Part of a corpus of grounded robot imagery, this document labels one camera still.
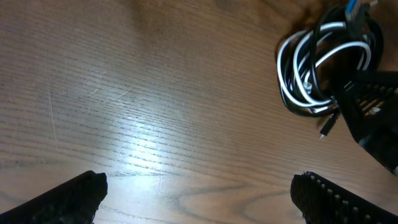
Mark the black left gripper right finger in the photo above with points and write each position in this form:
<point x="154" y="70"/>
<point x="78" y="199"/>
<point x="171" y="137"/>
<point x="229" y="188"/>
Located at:
<point x="323" y="202"/>

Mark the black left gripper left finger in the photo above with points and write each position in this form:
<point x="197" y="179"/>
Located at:
<point x="75" y="201"/>

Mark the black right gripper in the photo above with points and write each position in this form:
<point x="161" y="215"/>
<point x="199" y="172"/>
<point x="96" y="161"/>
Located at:
<point x="368" y="103"/>

